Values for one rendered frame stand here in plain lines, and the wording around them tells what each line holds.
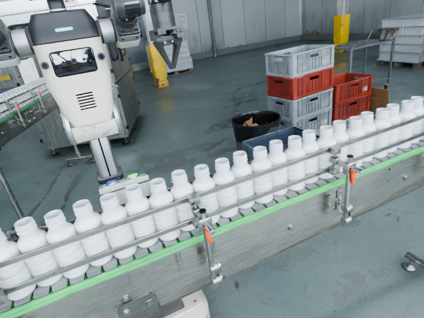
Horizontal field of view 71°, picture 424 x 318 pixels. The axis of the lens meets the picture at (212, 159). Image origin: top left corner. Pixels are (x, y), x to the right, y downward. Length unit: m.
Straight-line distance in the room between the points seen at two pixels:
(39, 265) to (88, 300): 0.14
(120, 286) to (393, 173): 0.94
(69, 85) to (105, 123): 0.19
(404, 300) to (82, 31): 2.03
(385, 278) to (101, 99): 1.82
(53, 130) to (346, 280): 4.01
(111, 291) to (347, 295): 1.46
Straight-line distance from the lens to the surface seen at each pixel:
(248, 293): 1.95
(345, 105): 3.83
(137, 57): 12.84
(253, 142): 1.47
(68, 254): 0.76
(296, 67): 3.08
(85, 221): 0.73
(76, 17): 1.29
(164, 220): 0.75
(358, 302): 1.97
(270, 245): 0.94
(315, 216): 1.00
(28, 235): 0.75
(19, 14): 4.57
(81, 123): 1.24
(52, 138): 4.77
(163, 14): 0.79
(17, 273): 0.79
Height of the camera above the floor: 1.50
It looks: 25 degrees down
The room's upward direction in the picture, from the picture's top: 8 degrees counter-clockwise
